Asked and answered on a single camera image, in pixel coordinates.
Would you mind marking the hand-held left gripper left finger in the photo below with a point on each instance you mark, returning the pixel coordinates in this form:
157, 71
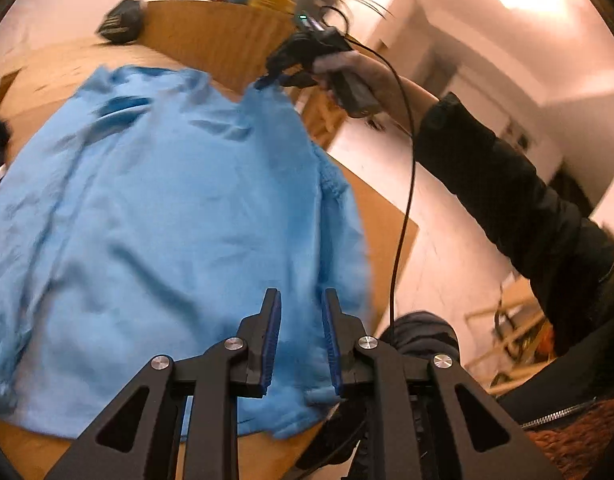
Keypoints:
273, 340

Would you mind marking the person's right forearm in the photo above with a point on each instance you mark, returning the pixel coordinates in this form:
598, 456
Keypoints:
512, 195

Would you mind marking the black bag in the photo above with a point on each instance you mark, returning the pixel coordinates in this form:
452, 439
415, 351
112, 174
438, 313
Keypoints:
121, 20

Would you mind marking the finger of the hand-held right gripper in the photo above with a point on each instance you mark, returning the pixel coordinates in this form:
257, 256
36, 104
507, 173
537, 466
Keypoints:
269, 81

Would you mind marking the person's dark jacket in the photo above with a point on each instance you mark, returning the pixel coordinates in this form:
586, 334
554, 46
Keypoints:
577, 375

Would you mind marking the wooden frame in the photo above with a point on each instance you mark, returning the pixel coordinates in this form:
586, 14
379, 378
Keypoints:
507, 310

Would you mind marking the person's right hand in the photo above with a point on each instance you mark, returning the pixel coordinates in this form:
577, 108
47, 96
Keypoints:
387, 82

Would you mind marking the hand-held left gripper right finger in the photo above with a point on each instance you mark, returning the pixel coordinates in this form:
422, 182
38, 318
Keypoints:
332, 345

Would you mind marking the blue zippered jacket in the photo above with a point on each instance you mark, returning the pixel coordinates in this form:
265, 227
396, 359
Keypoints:
162, 210

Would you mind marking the brown fuzzy garment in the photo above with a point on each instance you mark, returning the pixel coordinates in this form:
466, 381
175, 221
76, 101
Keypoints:
587, 440

